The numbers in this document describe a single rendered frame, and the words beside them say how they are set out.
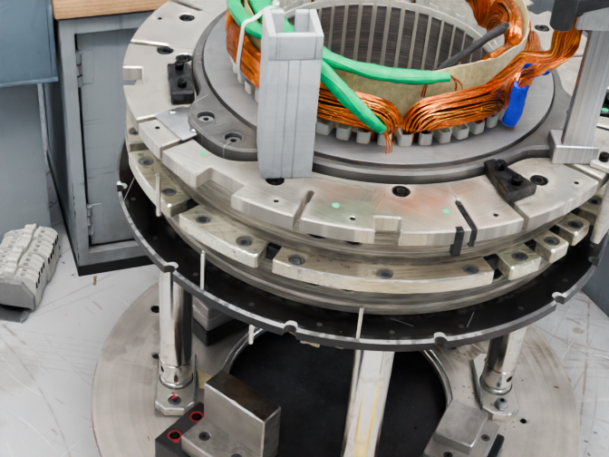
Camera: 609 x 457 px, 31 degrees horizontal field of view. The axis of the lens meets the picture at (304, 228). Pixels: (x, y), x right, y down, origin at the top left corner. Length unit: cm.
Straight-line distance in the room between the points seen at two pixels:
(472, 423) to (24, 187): 43
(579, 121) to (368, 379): 20
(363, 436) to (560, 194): 21
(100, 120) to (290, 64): 39
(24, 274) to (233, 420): 26
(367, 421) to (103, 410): 25
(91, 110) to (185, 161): 31
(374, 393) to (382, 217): 15
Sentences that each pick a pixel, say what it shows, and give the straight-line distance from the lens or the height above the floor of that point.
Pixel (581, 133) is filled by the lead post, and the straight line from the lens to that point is 65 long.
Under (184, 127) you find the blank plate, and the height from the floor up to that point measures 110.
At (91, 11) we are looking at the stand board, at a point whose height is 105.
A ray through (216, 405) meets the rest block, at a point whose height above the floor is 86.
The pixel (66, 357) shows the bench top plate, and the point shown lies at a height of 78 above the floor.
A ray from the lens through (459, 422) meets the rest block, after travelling 84.
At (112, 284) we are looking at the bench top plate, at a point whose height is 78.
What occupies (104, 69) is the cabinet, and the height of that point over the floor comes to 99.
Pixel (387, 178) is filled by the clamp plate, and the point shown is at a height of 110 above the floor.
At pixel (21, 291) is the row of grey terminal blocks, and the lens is 98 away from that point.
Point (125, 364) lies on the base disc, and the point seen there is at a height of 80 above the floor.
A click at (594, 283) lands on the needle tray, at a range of 105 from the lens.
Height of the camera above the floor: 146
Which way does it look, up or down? 39 degrees down
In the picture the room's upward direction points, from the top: 5 degrees clockwise
